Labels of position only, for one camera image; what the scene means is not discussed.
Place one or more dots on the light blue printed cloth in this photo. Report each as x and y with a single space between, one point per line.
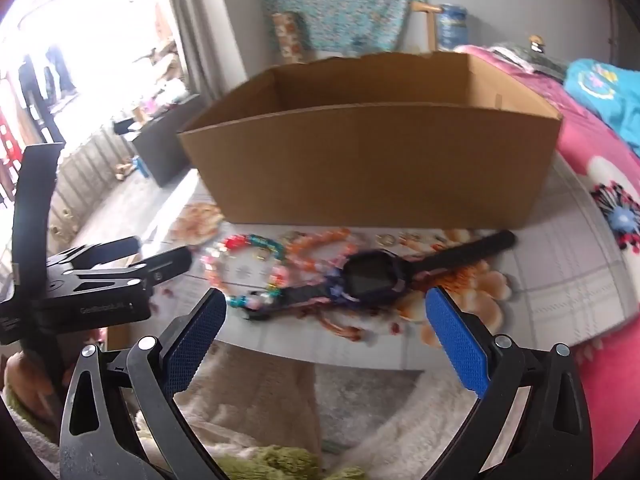
615 105

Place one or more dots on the floral plaid tablecloth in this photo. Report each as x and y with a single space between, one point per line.
550 270

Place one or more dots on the black cabinet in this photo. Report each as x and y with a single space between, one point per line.
165 145

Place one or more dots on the wooden t-shaped post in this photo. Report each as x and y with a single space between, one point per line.
425 8

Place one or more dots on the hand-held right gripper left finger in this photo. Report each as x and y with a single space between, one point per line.
200 345

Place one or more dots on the dark hanging clothes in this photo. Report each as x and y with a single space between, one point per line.
57 70

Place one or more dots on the black purple smart watch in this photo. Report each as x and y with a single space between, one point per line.
367 277

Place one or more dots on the grey curtain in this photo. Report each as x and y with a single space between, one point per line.
205 20

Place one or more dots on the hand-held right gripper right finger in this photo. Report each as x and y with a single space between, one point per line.
460 345

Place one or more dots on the pink flower blanket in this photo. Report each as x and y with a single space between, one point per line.
582 160

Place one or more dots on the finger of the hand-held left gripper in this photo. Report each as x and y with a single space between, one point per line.
110 249
165 265

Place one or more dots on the white fluffy robe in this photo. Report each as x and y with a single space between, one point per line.
260 410

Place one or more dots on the grey lace cloth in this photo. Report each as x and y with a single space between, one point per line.
530 62

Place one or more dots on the red hanging clothes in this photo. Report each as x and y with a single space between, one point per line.
7 140

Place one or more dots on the person's left hand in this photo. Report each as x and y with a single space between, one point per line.
17 380

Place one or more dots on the small blue container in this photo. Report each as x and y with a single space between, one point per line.
141 167

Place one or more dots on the person's left forearm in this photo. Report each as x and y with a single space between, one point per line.
25 435

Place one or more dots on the teal floral wall cloth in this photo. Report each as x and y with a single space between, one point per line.
350 5

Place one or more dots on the small brown-capped ornament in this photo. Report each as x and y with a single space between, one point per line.
536 44

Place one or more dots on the brown cardboard box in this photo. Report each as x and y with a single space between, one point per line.
375 160

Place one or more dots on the orange patterned tall box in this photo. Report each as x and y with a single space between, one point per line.
287 35

